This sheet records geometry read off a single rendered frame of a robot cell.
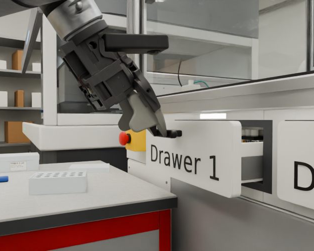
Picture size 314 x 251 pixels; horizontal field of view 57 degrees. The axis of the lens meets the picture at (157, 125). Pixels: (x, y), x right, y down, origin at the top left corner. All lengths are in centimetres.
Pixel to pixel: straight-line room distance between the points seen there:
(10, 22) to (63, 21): 439
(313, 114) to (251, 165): 12
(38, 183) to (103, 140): 64
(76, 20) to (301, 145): 35
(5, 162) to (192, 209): 64
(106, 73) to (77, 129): 85
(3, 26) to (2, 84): 82
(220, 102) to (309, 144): 20
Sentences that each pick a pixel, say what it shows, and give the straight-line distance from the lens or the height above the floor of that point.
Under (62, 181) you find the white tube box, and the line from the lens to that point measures 71.
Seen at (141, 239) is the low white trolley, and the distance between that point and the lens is 68.
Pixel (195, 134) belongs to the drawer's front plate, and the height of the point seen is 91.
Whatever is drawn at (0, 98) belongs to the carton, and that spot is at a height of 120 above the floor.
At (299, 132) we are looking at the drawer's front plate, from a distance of 42.
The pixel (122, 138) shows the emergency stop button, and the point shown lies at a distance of 82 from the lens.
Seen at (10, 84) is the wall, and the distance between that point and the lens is 467.
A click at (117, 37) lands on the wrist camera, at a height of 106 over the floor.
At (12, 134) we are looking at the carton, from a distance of 421.
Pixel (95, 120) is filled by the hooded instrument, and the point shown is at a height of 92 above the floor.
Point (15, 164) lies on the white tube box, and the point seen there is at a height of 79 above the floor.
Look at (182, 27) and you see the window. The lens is 74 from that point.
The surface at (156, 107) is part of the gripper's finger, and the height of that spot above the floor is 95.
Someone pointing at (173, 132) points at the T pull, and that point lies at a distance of 49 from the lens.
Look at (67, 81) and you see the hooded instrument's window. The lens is 131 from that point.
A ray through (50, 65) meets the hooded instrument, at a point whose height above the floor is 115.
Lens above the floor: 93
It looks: 1 degrees down
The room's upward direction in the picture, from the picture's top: straight up
